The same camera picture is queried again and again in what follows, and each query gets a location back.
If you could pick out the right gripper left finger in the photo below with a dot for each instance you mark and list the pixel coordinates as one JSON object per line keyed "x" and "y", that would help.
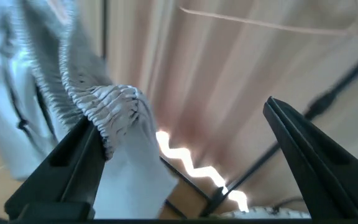
{"x": 42, "y": 193}

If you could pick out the pale grey shorts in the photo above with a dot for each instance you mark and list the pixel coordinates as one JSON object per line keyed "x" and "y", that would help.
{"x": 129, "y": 174}

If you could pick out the black clothes rack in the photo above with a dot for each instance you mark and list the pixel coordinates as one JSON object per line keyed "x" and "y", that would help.
{"x": 253, "y": 168}

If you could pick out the white laundry basket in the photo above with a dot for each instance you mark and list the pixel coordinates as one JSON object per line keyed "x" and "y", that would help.
{"x": 259, "y": 213}

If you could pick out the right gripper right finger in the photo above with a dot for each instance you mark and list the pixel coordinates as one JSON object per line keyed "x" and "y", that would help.
{"x": 322, "y": 174}

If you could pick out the pink clothes hanger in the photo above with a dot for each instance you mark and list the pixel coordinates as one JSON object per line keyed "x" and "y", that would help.
{"x": 259, "y": 23}

